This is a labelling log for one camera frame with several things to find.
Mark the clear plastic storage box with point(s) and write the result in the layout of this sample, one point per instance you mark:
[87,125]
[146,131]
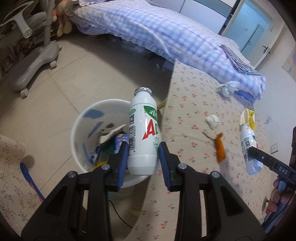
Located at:
[126,200]

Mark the orange peel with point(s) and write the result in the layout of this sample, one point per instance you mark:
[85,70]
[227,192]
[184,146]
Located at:
[220,151]

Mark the white plug adapter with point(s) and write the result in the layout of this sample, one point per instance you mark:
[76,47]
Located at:
[269,120]

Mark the person's right hand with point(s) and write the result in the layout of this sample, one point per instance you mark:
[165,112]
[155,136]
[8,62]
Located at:
[276,197]

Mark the folded striped cloth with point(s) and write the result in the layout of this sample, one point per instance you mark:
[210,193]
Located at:
[240,63]

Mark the white plastic trash bin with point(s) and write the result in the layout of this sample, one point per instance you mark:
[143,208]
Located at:
[113,125]

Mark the wall power socket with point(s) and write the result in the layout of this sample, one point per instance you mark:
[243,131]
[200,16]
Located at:
[274,148]

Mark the pink plush monkey toy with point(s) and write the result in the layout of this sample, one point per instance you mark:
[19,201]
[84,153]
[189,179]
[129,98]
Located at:
[59,14]

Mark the white room door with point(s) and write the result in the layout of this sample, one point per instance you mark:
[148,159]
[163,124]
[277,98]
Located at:
[265,43]

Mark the grey kids desk chair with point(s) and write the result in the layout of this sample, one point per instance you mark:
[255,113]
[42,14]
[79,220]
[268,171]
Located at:
[26,43]

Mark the white nut snack wrapper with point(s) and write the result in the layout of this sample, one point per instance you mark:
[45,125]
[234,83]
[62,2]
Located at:
[112,133]

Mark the blue checked quilt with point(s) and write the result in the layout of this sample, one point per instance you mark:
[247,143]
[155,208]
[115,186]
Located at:
[165,32]

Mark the small white tissue ball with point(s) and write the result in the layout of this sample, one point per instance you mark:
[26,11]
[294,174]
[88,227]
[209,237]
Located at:
[213,121]

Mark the white AD milk bottle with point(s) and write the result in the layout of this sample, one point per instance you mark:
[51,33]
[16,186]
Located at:
[143,134]

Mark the blue cracker box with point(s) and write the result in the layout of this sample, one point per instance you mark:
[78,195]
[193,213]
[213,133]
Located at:
[119,138]

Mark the white tissue paper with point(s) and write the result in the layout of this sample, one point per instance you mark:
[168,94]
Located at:
[227,90]

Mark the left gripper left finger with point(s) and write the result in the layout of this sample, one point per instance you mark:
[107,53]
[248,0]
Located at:
[78,208]

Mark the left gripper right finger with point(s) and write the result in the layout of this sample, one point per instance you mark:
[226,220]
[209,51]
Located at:
[209,208]

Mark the floral beige cloth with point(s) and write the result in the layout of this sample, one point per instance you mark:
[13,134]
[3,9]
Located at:
[19,200]

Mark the yellow white paper bag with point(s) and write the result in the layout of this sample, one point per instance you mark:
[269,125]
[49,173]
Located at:
[248,117]

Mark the white blue wardrobe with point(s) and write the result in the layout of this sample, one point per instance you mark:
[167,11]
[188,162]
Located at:
[210,13]

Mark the wall map poster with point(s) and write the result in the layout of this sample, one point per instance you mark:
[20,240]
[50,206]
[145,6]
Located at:
[290,64]

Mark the cherry print tablecloth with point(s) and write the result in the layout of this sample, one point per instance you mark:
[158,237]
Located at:
[192,97]

